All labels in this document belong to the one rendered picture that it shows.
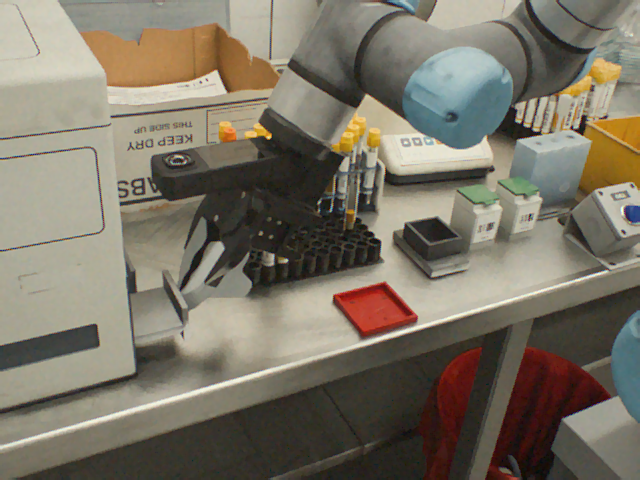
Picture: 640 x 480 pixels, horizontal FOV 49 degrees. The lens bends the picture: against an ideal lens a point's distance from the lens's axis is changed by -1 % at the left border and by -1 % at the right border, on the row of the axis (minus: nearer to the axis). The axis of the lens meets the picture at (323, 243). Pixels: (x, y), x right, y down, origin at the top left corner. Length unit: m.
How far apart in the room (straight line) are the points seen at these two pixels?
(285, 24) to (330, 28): 0.69
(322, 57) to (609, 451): 0.40
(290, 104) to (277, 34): 0.68
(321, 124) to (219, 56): 0.58
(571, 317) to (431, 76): 1.41
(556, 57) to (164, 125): 0.48
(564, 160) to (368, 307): 0.37
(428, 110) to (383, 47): 0.07
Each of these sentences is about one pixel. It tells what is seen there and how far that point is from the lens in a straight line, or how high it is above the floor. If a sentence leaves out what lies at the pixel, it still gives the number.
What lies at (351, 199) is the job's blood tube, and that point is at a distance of 0.83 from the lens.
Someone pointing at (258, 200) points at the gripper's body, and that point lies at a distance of 0.63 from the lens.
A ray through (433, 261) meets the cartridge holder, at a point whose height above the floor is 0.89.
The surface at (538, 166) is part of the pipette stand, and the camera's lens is 0.97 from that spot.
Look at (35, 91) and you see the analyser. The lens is 0.53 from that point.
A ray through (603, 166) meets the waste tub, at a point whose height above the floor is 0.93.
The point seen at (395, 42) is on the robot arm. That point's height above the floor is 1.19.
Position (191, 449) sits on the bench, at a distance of 1.43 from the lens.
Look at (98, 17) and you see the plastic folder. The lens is 1.17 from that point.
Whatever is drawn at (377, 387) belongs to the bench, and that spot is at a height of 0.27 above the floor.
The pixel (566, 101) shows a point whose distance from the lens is 0.98.
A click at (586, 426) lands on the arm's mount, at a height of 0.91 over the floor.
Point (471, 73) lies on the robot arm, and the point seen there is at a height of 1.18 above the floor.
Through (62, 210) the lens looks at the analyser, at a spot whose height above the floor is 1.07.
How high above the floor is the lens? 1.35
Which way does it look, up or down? 33 degrees down
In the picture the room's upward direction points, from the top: 5 degrees clockwise
